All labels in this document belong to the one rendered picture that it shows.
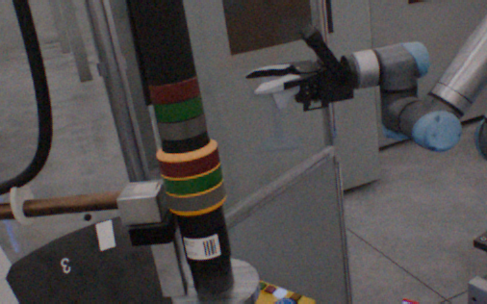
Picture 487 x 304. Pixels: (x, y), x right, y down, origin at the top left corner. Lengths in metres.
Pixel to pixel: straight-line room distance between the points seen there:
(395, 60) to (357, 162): 2.67
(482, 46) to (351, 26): 2.50
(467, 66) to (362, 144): 2.72
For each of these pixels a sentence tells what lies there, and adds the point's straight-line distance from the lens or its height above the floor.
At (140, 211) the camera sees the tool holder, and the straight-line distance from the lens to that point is 0.37.
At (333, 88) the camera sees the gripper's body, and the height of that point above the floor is 1.41.
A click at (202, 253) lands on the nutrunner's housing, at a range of 0.37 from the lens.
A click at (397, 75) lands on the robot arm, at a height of 1.42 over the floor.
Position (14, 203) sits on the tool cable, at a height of 1.53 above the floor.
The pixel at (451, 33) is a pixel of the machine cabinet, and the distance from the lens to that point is 4.70.
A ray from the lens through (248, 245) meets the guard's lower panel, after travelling 1.59.
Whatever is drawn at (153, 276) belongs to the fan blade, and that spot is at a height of 1.39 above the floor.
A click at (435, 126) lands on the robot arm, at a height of 1.36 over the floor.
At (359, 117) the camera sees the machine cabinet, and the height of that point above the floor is 0.56.
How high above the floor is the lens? 1.67
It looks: 20 degrees down
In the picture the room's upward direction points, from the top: 9 degrees counter-clockwise
